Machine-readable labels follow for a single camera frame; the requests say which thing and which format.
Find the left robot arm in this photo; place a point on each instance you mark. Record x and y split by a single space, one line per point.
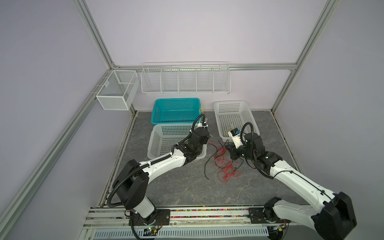
130 187

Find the white mesh wall box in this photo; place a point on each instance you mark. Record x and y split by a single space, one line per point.
118 91

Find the white plastic basket near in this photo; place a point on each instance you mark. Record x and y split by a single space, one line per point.
164 136

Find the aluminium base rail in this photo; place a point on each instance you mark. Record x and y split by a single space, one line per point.
183 223

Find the teal plastic basket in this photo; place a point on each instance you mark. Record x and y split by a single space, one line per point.
176 110

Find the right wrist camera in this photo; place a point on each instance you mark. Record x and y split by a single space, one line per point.
235 136

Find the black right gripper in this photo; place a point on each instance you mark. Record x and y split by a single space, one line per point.
233 155

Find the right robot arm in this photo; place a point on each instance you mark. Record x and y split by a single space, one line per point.
331 215

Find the white plastic basket far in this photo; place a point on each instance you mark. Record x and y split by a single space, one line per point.
233 114

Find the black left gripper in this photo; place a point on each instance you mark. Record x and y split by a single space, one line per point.
207 138

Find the white plastic basket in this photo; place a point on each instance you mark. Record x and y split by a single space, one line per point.
233 114
164 136

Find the white wire wall shelf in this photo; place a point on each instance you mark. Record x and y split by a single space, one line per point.
186 78

